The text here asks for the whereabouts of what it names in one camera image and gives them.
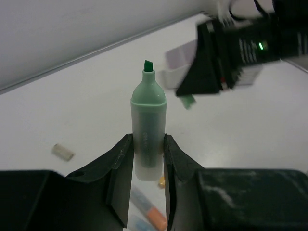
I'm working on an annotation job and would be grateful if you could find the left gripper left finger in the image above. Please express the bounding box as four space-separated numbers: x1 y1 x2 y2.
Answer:
0 134 134 231

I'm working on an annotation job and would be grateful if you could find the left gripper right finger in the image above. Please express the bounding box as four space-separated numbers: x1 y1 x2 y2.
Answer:
164 135 308 231

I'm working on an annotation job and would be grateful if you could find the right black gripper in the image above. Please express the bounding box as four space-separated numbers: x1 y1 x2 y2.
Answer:
176 0 308 97

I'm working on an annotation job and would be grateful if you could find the green highlighter cap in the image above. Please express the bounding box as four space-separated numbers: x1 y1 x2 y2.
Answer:
180 95 196 110

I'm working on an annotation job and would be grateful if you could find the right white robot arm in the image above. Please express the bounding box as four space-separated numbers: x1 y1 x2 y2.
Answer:
176 0 308 97

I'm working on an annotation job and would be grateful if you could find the blue highlighter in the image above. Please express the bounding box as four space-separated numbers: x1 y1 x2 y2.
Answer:
128 216 155 231

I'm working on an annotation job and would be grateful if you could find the white three-slot organizer left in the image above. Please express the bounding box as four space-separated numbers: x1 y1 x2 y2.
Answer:
160 40 263 89

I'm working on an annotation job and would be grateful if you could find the beige eraser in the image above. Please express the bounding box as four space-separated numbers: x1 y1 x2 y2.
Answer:
51 144 75 161

